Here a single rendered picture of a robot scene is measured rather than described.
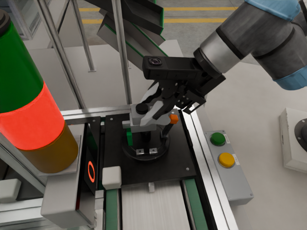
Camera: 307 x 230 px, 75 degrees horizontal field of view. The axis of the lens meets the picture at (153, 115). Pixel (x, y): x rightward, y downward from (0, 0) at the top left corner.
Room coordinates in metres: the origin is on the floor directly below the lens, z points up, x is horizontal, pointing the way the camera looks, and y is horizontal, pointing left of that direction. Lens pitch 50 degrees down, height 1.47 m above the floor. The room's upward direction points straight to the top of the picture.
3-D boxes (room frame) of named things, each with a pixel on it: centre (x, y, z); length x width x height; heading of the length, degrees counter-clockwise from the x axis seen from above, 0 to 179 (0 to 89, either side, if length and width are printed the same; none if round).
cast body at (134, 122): (0.32, 0.04, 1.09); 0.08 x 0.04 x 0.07; 98
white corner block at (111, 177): (0.21, 0.11, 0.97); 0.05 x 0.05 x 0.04; 8
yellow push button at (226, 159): (0.27, -0.20, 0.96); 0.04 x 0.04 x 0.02
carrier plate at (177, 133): (0.32, 0.02, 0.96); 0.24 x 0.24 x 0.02; 8
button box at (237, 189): (0.27, -0.20, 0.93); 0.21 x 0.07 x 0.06; 8
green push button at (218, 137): (0.34, -0.19, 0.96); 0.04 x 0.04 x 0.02
